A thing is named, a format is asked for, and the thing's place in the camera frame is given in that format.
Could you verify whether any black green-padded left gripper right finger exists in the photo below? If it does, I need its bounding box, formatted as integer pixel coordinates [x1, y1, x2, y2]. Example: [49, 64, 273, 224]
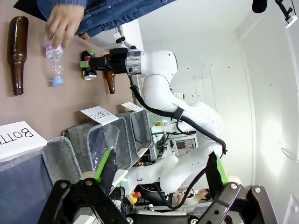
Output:
[198, 151, 278, 224]

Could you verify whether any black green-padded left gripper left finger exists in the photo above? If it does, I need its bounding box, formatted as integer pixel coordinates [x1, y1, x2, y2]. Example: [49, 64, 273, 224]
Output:
[52, 148, 131, 224]

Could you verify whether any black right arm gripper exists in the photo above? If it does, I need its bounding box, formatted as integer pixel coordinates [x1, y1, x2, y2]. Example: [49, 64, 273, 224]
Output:
[80, 48, 128, 74]

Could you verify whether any black yellow soda can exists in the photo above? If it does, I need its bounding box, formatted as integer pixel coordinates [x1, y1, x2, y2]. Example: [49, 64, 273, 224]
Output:
[81, 50, 97, 81]

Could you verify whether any clear plastic bottle blue cap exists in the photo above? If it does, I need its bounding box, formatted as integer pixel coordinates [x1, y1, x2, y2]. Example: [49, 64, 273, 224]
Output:
[44, 35, 65, 87]

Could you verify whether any person forearm denim sleeve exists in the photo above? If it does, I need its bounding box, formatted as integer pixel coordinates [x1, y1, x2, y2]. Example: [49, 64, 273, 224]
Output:
[37, 0, 86, 23]

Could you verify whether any grey felt basket plastic liner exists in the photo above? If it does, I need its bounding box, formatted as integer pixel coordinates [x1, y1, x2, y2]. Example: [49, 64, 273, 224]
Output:
[61, 116, 132, 187]

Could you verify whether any narrow grey felt basket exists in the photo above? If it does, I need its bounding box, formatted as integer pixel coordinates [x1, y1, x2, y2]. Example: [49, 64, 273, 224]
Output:
[116, 109, 154, 169]

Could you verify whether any grey felt basket dark lining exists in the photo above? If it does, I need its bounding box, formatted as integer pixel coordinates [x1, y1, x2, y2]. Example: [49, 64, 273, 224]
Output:
[0, 136, 83, 224]

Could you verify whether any person right hand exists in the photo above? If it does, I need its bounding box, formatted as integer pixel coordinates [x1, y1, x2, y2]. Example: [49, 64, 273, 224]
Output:
[44, 4, 85, 49]

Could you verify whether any background person with glasses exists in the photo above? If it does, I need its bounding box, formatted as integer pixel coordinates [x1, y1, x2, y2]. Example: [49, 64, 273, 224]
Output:
[193, 188, 211, 204]

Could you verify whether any small brown glass bottle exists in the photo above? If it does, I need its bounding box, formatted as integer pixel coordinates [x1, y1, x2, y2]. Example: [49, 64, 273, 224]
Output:
[102, 54, 116, 94]

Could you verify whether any yellow red emergency stop button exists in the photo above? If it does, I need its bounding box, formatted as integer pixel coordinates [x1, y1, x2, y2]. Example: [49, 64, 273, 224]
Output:
[127, 190, 141, 205]

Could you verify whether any computer monitor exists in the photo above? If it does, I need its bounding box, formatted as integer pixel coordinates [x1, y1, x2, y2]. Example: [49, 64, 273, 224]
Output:
[174, 138, 197, 156]

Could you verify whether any white paper label plastic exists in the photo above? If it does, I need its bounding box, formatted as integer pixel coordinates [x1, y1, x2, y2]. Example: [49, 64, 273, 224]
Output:
[79, 106, 119, 126]

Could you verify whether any person torso denim shirt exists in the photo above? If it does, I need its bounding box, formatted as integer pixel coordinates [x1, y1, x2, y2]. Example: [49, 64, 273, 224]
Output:
[76, 0, 177, 38]

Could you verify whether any small white paper label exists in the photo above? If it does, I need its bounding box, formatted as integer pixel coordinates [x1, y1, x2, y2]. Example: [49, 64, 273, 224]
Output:
[121, 101, 143, 113]

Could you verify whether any large brown glass bottle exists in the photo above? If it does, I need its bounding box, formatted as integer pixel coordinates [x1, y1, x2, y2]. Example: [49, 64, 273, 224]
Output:
[7, 15, 29, 96]

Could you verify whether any white paper label bottle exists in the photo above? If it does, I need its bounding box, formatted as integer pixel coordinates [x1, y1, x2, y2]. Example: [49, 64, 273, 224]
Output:
[0, 121, 48, 163]

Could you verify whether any black microphone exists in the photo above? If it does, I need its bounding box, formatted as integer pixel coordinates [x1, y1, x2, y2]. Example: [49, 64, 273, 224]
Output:
[251, 0, 268, 14]

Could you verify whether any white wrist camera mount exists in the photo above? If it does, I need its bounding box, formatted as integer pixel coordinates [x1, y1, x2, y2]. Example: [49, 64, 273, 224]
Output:
[113, 32, 137, 51]

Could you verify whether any black cable loop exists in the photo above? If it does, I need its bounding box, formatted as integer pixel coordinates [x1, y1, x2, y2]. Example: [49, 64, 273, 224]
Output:
[153, 169, 207, 209]

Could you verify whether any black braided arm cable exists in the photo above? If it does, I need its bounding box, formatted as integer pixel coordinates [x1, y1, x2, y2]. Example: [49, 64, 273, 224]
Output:
[129, 72, 228, 160]

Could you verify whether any black camera bracket white box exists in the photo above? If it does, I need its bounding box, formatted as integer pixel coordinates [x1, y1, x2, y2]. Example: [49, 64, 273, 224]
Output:
[275, 0, 298, 29]

